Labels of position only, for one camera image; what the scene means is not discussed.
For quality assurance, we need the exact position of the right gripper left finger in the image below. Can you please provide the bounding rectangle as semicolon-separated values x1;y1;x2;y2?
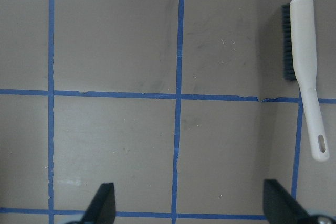
79;183;116;224

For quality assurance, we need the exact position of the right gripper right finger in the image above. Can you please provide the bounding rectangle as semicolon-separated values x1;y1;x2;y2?
262;179;315;224

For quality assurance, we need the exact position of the beige hand brush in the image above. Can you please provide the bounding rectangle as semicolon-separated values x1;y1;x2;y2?
281;0;330;162

